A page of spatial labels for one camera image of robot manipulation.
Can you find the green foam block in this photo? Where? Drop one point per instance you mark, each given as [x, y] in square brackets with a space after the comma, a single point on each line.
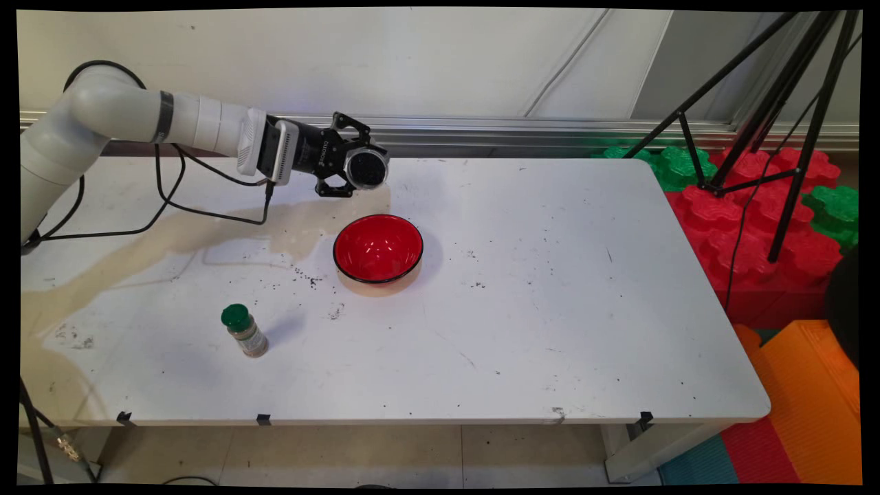
[670, 165]
[835, 213]

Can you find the aluminium wall rail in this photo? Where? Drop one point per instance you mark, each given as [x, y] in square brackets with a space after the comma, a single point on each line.
[515, 130]

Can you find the black stand leg with connector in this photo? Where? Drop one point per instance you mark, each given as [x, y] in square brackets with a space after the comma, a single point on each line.
[65, 448]

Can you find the teal floor mat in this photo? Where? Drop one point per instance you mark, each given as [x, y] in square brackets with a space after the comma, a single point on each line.
[694, 464]

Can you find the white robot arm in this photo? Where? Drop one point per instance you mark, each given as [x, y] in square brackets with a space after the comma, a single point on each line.
[124, 110]

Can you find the clear plastic jar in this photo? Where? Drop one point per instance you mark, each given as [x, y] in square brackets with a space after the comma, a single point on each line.
[367, 169]

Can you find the orange foam mat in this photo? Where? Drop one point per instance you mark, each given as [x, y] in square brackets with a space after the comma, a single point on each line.
[804, 392]

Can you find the black tripod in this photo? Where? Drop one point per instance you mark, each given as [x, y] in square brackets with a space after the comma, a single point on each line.
[801, 103]

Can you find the red floor mat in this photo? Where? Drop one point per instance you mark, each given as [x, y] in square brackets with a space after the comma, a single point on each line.
[756, 454]

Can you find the white table leg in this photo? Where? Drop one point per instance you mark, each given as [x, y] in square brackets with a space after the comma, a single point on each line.
[653, 450]

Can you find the red bowl with black rim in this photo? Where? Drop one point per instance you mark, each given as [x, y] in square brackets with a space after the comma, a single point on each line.
[378, 247]

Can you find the spice bottle with green cap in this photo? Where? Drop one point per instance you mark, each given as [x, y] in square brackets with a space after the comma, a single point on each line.
[244, 330]

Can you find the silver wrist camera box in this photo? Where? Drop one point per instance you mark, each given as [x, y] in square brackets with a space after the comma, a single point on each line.
[278, 152]

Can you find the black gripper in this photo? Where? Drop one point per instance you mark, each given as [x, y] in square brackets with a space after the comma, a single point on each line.
[317, 152]

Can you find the black seeds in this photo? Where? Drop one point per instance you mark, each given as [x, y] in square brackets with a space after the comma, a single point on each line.
[367, 170]

